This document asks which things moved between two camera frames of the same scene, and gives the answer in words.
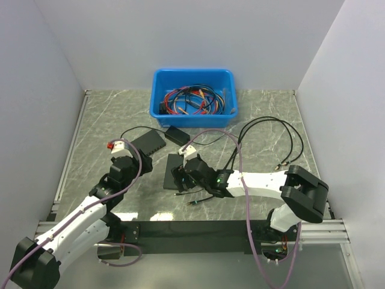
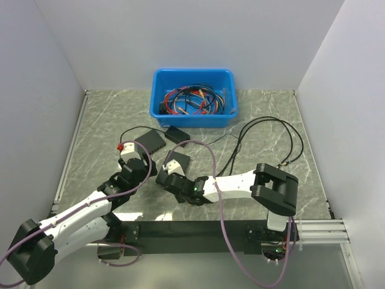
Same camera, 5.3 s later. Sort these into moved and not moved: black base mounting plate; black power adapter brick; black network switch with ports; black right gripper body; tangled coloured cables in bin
Moved: black right gripper body
Not moved: black network switch with ports; black base mounting plate; tangled coloured cables in bin; black power adapter brick
